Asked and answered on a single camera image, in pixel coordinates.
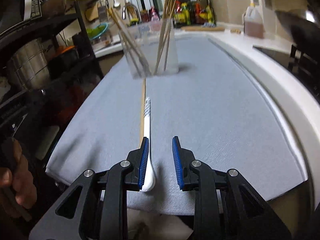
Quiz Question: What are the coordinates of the white striped spoon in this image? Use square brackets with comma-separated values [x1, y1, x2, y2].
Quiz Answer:
[142, 97, 156, 192]

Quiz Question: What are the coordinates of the chrome kitchen faucet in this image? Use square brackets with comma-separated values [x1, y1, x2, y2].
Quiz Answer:
[122, 2, 142, 26]

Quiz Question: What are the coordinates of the person's left hand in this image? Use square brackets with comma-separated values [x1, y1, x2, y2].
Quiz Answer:
[1, 138, 37, 209]

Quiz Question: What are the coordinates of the grey table mat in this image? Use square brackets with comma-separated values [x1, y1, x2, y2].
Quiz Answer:
[46, 37, 308, 215]

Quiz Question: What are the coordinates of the clear plastic utensil holder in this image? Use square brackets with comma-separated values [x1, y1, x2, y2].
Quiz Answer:
[123, 20, 178, 79]

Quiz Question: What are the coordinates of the black storage shelf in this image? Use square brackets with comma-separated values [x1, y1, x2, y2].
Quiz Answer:
[1, 0, 103, 102]

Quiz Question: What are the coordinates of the round wooden cutting board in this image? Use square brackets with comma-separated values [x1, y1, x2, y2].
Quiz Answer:
[181, 26, 225, 32]

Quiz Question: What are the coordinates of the red soap bottle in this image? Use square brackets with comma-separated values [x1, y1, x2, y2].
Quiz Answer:
[149, 7, 160, 21]

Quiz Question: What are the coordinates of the green blue bowls stack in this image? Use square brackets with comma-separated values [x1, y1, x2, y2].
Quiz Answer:
[86, 23, 108, 40]

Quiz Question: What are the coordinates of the black spice rack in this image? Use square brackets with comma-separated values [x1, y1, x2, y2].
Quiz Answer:
[173, 0, 216, 28]

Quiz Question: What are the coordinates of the steel pot on shelf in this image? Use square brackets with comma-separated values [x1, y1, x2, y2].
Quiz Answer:
[9, 39, 50, 89]

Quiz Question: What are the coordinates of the brown liquid plastic jug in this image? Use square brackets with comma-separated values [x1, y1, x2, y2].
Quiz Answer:
[242, 3, 264, 39]

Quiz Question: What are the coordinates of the black gas stove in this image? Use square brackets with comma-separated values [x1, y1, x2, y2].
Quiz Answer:
[253, 45, 319, 102]

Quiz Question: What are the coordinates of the hanging white ladle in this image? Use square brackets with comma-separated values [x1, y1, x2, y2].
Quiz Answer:
[113, 0, 120, 8]

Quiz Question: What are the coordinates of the hanging metal grater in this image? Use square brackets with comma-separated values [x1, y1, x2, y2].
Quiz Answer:
[97, 0, 108, 23]

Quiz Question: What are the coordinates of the black wok with lid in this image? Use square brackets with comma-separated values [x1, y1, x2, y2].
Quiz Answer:
[275, 9, 319, 60]

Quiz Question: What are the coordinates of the dark bowl on shelf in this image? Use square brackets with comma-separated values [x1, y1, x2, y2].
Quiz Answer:
[41, 0, 66, 18]

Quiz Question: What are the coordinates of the black microwave oven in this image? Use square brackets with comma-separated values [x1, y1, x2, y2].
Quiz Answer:
[1, 0, 41, 33]

